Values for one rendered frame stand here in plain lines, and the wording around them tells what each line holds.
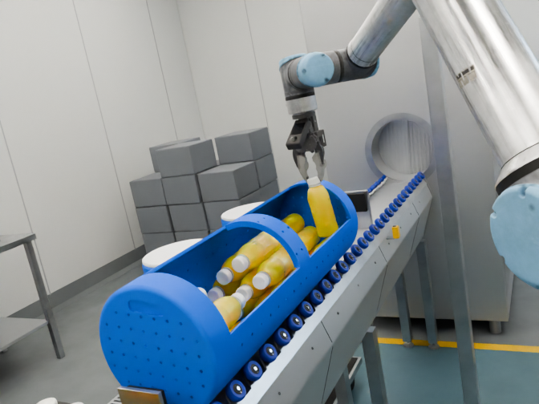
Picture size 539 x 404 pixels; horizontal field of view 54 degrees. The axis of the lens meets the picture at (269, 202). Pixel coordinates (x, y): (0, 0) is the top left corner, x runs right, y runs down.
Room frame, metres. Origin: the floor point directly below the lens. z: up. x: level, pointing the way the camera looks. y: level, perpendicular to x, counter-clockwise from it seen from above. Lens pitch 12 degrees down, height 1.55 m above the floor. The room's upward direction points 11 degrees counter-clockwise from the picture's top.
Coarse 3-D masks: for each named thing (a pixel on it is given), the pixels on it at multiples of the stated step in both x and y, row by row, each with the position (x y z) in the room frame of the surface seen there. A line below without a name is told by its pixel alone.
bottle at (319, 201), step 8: (320, 184) 1.58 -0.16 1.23; (312, 192) 1.56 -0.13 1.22; (320, 192) 1.55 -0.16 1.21; (312, 200) 1.55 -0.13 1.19; (320, 200) 1.55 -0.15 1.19; (328, 200) 1.56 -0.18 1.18; (312, 208) 1.56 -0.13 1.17; (320, 208) 1.55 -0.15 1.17; (328, 208) 1.55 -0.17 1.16; (320, 216) 1.55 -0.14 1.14; (328, 216) 1.54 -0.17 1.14; (320, 224) 1.55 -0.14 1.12; (328, 224) 1.54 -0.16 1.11; (336, 224) 1.56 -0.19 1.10; (320, 232) 1.55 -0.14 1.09; (328, 232) 1.54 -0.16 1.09
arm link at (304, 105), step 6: (312, 96) 1.57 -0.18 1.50; (288, 102) 1.58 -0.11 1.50; (294, 102) 1.56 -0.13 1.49; (300, 102) 1.56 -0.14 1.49; (306, 102) 1.56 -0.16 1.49; (312, 102) 1.57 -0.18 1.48; (288, 108) 1.59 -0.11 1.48; (294, 108) 1.57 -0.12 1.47; (300, 108) 1.56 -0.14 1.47; (306, 108) 1.56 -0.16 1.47; (312, 108) 1.57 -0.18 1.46; (294, 114) 1.59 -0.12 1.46; (300, 114) 1.57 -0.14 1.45
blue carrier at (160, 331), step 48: (288, 192) 1.73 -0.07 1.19; (336, 192) 1.61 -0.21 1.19; (240, 240) 1.51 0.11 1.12; (288, 240) 1.25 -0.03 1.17; (336, 240) 1.45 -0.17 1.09; (144, 288) 0.93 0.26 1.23; (192, 288) 0.95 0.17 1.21; (288, 288) 1.15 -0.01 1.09; (144, 336) 0.94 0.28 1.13; (192, 336) 0.89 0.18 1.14; (240, 336) 0.95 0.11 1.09; (144, 384) 0.96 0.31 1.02; (192, 384) 0.90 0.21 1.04
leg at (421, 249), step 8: (424, 240) 2.62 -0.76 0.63; (416, 248) 2.63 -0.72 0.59; (424, 248) 2.61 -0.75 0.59; (424, 256) 2.61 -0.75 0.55; (424, 264) 2.61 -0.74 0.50; (424, 272) 2.61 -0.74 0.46; (424, 280) 2.62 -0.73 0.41; (424, 288) 2.62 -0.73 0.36; (424, 296) 2.62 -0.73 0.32; (432, 296) 2.64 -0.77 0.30; (424, 304) 2.63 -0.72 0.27; (432, 304) 2.62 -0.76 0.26; (424, 312) 2.63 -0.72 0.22; (432, 312) 2.61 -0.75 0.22; (432, 320) 2.61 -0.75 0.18; (432, 328) 2.61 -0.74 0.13; (432, 336) 2.62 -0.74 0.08; (432, 344) 2.63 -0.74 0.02
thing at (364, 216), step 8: (352, 192) 2.06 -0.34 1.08; (360, 192) 2.04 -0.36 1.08; (352, 200) 2.05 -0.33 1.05; (360, 200) 2.03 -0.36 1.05; (368, 200) 2.04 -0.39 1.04; (360, 208) 2.03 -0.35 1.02; (368, 208) 2.03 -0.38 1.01; (360, 216) 2.05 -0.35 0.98; (368, 216) 2.04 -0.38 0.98; (360, 224) 2.05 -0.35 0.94; (368, 224) 2.04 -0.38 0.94
